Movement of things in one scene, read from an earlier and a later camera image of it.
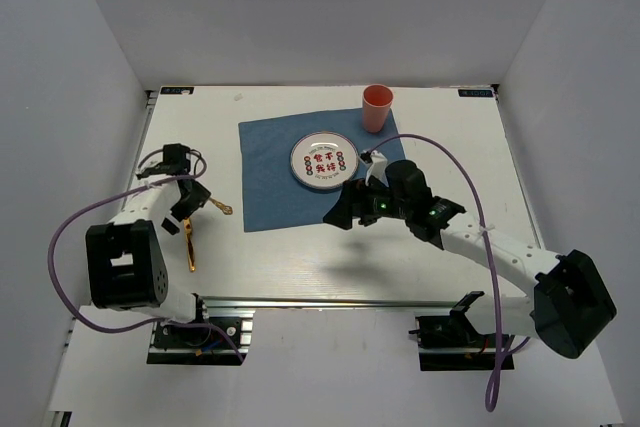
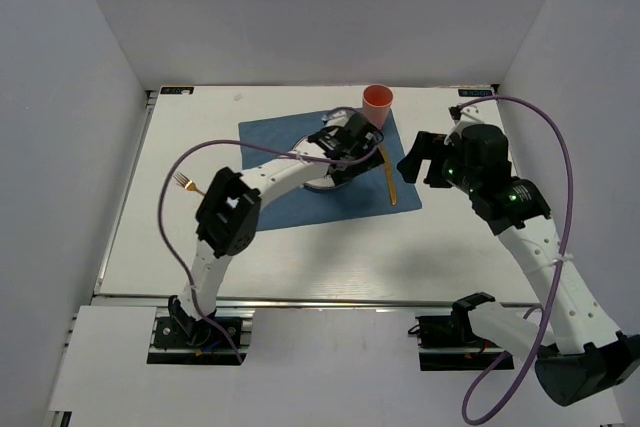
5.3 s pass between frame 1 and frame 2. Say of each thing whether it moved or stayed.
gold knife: moved
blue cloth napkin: stayed
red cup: stayed
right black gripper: moved
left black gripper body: moved
